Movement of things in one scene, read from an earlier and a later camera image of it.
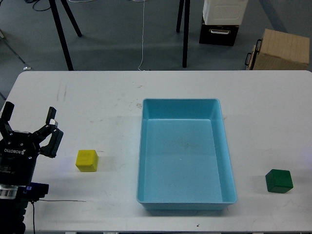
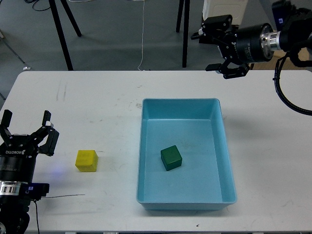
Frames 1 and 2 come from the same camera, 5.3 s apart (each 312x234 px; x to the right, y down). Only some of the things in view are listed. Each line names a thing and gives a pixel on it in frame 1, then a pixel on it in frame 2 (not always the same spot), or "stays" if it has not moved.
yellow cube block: x=87 y=160 stays
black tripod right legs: x=186 y=21 stays
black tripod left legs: x=60 y=29 stays
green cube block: x=279 y=181 → x=171 y=157
